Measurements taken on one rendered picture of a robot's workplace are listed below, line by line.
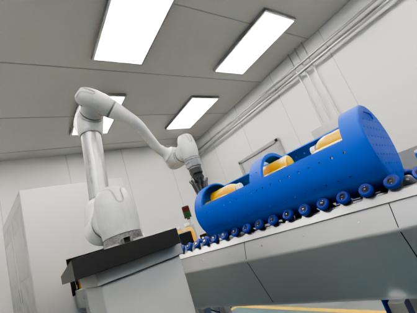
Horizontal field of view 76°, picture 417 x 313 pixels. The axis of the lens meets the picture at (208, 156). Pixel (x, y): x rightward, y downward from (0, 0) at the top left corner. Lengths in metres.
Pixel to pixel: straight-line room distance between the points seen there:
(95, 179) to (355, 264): 1.14
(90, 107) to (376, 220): 1.30
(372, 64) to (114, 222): 4.13
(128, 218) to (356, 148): 0.85
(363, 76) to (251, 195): 3.71
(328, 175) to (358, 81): 3.74
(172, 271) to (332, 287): 0.58
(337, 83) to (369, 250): 3.97
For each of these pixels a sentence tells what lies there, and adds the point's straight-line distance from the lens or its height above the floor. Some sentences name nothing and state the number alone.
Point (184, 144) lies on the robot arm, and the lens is 1.54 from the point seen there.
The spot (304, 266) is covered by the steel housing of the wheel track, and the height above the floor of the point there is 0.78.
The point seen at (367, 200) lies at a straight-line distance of 0.98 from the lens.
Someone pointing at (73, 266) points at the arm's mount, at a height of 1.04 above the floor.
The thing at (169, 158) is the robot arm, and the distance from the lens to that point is 1.64.
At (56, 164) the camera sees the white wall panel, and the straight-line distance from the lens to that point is 6.18.
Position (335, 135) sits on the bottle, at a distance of 1.07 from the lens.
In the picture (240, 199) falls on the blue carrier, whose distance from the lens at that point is 1.18.
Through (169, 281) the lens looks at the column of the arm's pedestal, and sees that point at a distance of 1.09.
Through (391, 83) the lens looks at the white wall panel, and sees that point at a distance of 4.49.
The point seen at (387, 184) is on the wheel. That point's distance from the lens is 0.95.
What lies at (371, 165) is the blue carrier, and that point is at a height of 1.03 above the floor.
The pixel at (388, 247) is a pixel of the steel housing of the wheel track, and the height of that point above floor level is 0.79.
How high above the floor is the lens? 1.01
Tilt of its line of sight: 15 degrees up
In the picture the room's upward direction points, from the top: 20 degrees counter-clockwise
